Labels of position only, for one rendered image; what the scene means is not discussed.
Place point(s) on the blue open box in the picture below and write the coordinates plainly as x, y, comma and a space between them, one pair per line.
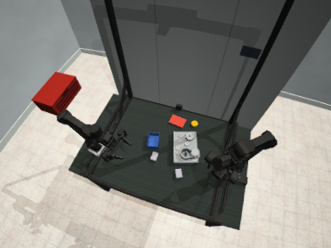
153, 140

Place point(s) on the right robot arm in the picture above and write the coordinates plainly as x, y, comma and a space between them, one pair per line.
94, 130

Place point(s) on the white toothed gear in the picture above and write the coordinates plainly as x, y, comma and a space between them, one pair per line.
189, 136
194, 152

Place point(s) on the white block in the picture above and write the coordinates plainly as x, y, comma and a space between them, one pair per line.
178, 173
154, 156

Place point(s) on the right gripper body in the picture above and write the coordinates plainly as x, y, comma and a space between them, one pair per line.
105, 153

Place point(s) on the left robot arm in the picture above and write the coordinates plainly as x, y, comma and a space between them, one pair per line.
242, 150

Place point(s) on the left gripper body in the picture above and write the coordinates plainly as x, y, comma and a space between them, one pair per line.
233, 175

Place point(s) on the red flat rectangular pad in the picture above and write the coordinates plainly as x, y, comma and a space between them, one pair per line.
177, 121

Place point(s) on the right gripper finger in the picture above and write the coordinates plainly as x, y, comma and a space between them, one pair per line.
113, 156
125, 139

